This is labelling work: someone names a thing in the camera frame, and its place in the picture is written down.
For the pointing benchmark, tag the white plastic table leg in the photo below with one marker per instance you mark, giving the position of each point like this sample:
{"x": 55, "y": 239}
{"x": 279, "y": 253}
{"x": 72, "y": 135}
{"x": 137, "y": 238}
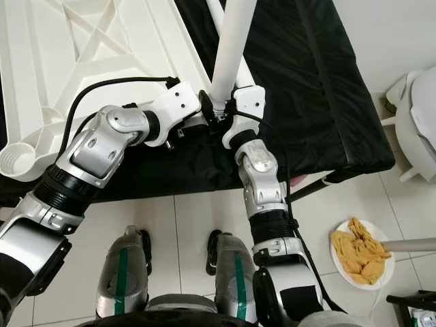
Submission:
{"x": 235, "y": 34}
{"x": 211, "y": 10}

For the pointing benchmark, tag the white plastic table top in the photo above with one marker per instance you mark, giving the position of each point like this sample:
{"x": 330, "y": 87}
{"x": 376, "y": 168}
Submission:
{"x": 82, "y": 41}

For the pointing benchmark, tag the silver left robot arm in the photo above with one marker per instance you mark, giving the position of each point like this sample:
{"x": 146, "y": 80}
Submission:
{"x": 102, "y": 146}

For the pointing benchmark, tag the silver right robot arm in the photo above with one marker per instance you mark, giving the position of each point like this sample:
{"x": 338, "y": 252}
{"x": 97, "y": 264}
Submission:
{"x": 262, "y": 177}

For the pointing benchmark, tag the silver robot left leg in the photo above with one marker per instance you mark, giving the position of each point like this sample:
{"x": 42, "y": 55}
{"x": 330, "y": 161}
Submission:
{"x": 124, "y": 272}

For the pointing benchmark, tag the silver robot leg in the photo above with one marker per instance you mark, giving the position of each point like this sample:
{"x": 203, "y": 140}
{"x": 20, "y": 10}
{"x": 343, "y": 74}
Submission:
{"x": 235, "y": 279}
{"x": 124, "y": 272}

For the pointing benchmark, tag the silver robot right leg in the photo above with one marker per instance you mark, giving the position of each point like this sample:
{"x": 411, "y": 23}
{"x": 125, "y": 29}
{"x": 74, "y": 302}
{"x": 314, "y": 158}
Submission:
{"x": 235, "y": 279}

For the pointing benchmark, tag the black robot waist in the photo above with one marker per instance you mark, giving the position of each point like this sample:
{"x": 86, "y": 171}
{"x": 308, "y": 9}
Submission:
{"x": 191, "y": 321}

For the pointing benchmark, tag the white plastic furniture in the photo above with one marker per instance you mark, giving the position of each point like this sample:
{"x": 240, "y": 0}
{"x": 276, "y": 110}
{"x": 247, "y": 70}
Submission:
{"x": 419, "y": 116}

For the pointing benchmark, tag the yellow fried snacks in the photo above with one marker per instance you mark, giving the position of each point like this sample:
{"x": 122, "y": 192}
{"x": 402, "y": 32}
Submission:
{"x": 361, "y": 255}

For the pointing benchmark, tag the grey metal pole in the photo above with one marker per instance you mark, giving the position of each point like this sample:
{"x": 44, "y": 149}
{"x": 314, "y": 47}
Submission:
{"x": 412, "y": 245}

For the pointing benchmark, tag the black plastic object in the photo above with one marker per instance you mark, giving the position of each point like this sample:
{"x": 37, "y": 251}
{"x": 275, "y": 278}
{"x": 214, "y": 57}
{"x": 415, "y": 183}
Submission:
{"x": 409, "y": 303}

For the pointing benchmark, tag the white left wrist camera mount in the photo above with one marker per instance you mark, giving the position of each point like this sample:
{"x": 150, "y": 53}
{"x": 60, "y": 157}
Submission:
{"x": 177, "y": 102}

